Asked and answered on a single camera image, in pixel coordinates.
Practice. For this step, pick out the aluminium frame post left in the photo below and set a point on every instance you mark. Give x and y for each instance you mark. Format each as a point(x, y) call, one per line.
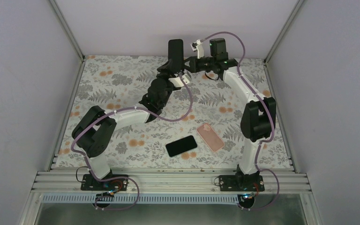
point(67, 29)

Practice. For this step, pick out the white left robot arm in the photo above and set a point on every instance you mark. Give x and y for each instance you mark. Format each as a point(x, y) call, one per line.
point(93, 133)

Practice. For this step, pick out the black phone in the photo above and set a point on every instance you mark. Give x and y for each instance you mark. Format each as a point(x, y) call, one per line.
point(175, 55)

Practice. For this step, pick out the white slotted cable duct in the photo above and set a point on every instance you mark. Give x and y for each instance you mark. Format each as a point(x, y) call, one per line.
point(231, 199)

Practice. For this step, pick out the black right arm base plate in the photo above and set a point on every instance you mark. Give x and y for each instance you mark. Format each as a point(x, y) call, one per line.
point(234, 183)

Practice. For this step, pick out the aluminium frame post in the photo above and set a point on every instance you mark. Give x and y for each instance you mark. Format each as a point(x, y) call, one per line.
point(67, 29)
point(284, 30)

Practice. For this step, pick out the aluminium frame post right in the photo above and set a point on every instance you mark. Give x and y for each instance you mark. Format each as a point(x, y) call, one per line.
point(284, 30)

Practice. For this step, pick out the pink phone case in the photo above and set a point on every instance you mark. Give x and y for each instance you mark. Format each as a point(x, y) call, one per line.
point(210, 137)

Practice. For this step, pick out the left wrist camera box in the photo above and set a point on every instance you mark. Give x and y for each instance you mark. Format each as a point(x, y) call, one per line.
point(180, 81)

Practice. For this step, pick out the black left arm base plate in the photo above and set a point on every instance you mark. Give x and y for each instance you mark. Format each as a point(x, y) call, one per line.
point(118, 184)

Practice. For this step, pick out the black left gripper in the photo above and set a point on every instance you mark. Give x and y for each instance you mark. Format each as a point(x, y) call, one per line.
point(166, 69)

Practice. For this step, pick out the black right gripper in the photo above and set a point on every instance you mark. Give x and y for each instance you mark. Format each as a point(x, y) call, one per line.
point(193, 68)

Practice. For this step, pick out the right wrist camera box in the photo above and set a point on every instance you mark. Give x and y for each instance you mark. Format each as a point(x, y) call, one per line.
point(197, 47)

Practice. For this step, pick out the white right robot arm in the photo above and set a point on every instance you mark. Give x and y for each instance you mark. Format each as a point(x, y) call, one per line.
point(258, 119)

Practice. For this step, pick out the black smartphone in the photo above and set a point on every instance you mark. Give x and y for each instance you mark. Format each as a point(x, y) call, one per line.
point(181, 146)

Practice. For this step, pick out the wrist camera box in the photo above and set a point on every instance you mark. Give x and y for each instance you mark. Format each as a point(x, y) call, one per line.
point(197, 47)
point(180, 81)

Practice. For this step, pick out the floral patterned table mat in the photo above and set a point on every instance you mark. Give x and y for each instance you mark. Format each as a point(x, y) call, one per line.
point(115, 82)

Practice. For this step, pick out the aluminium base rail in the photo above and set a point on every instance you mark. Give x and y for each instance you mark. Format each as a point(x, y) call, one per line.
point(172, 181)

